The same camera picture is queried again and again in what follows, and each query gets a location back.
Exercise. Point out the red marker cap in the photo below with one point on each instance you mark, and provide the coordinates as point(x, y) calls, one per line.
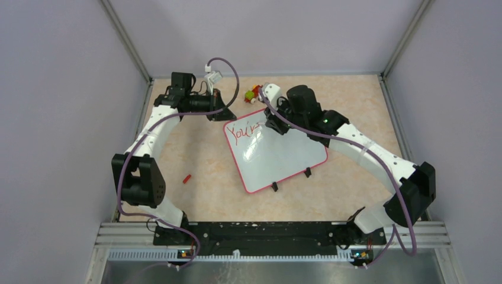
point(187, 178)

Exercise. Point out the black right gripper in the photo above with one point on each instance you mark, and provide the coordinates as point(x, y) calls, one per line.
point(272, 122)

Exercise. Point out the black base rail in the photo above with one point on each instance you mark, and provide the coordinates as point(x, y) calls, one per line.
point(308, 238)

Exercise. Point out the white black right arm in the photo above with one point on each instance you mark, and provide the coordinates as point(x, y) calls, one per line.
point(412, 185)

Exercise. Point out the pink framed whiteboard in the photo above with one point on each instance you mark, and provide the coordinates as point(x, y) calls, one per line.
point(262, 156)

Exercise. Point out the colourful toy car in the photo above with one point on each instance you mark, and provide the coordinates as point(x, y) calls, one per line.
point(252, 96)

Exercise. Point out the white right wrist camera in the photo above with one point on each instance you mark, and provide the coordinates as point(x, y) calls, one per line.
point(271, 92)

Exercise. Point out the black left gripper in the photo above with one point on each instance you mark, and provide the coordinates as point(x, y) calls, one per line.
point(215, 101)

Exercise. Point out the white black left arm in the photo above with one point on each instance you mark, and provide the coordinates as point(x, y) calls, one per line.
point(138, 179)

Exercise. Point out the grey cable duct strip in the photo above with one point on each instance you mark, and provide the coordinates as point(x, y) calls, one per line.
point(174, 255)

